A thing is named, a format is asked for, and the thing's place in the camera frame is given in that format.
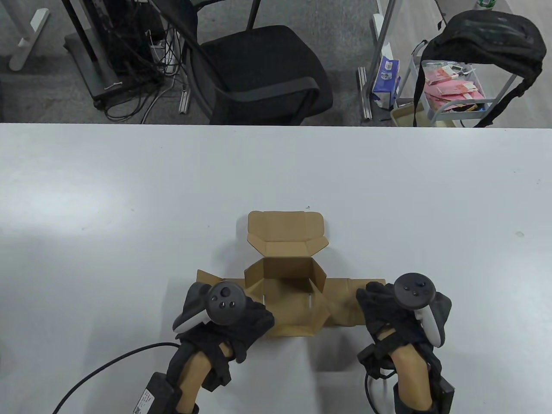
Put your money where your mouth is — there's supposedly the black hand controller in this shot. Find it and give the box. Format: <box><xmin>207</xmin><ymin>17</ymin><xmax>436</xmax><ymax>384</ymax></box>
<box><xmin>173</xmin><ymin>281</ymin><xmax>247</xmax><ymax>333</ymax></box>
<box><xmin>393</xmin><ymin>273</ymin><xmax>452</xmax><ymax>348</ymax></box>

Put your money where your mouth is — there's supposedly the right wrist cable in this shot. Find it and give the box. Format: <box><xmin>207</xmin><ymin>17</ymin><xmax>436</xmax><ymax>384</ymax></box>
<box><xmin>364</xmin><ymin>371</ymin><xmax>389</xmax><ymax>414</ymax></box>

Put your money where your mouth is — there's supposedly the black office chair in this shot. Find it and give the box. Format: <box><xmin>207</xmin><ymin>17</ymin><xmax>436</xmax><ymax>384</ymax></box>
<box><xmin>149</xmin><ymin>0</ymin><xmax>334</xmax><ymax>125</ymax></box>

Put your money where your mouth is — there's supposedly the tangle of black cables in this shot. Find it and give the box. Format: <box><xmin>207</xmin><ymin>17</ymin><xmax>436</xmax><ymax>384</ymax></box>
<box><xmin>101</xmin><ymin>0</ymin><xmax>190</xmax><ymax>122</ymax></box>

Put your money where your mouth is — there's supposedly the grey metal cart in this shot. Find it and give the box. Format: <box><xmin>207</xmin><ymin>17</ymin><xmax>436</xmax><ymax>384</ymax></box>
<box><xmin>395</xmin><ymin>41</ymin><xmax>520</xmax><ymax>128</ymax></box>

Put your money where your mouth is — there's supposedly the person's left forearm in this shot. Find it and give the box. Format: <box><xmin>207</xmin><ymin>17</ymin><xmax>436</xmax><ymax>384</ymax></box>
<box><xmin>166</xmin><ymin>341</ymin><xmax>231</xmax><ymax>414</ymax></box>

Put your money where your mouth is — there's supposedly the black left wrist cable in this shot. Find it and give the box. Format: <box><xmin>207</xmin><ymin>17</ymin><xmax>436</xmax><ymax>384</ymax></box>
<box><xmin>53</xmin><ymin>343</ymin><xmax>184</xmax><ymax>414</ymax></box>

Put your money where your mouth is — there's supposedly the white desk foot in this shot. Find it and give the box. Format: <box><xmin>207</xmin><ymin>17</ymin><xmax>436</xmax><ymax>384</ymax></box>
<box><xmin>9</xmin><ymin>0</ymin><xmax>50</xmax><ymax>72</ymax></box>

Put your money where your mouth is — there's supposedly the pile of pink packets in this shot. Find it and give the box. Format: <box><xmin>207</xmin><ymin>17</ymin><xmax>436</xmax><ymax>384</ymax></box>
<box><xmin>424</xmin><ymin>65</ymin><xmax>486</xmax><ymax>108</ymax></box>

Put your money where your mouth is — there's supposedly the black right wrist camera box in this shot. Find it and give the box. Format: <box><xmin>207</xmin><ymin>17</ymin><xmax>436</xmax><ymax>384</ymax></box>
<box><xmin>431</xmin><ymin>367</ymin><xmax>454</xmax><ymax>414</ymax></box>

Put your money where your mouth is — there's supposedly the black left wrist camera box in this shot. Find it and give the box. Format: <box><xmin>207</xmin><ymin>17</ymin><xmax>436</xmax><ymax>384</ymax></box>
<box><xmin>132</xmin><ymin>373</ymin><xmax>175</xmax><ymax>414</ymax></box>

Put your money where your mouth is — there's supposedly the white and grey desk leg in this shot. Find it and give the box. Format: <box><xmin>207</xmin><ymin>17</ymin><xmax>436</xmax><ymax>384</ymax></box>
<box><xmin>372</xmin><ymin>0</ymin><xmax>401</xmax><ymax>93</ymax></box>

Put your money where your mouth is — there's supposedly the blue and white carton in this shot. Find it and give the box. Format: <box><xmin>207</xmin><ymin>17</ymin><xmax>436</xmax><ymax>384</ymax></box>
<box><xmin>372</xmin><ymin>55</ymin><xmax>401</xmax><ymax>108</ymax></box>

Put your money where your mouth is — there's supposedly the person's right hand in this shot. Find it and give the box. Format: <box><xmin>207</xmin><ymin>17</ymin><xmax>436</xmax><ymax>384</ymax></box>
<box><xmin>356</xmin><ymin>282</ymin><xmax>452</xmax><ymax>355</ymax></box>

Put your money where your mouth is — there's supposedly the black left hand controller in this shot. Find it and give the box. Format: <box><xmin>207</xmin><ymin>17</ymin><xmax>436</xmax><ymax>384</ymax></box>
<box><xmin>173</xmin><ymin>281</ymin><xmax>247</xmax><ymax>333</ymax></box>

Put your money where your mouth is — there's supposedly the black right hand controller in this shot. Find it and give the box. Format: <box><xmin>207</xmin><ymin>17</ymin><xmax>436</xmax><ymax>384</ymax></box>
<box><xmin>393</xmin><ymin>273</ymin><xmax>452</xmax><ymax>348</ymax></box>

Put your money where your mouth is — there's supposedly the person's left hand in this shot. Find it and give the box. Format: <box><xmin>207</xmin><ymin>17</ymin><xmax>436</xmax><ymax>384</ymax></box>
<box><xmin>175</xmin><ymin>282</ymin><xmax>275</xmax><ymax>364</ymax></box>

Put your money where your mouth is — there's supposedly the black backpack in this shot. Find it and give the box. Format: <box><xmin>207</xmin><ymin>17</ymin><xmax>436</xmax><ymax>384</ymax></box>
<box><xmin>413</xmin><ymin>9</ymin><xmax>547</xmax><ymax>128</ymax></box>

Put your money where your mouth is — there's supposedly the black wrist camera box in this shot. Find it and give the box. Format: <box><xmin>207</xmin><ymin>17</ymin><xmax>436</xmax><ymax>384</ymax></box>
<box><xmin>431</xmin><ymin>367</ymin><xmax>454</xmax><ymax>414</ymax></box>
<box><xmin>132</xmin><ymin>373</ymin><xmax>175</xmax><ymax>414</ymax></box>

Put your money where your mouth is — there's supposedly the small brown cardboard mailer box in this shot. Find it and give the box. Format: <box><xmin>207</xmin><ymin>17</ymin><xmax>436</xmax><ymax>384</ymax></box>
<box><xmin>196</xmin><ymin>210</ymin><xmax>386</xmax><ymax>338</ymax></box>

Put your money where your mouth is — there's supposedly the grey metal floor stand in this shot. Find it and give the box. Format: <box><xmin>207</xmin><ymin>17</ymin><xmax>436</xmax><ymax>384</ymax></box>
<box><xmin>60</xmin><ymin>0</ymin><xmax>173</xmax><ymax>109</ymax></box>

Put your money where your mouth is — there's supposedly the beige cardboard box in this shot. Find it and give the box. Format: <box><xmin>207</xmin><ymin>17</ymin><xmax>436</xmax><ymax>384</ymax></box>
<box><xmin>392</xmin><ymin>103</ymin><xmax>458</xmax><ymax>128</ymax></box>

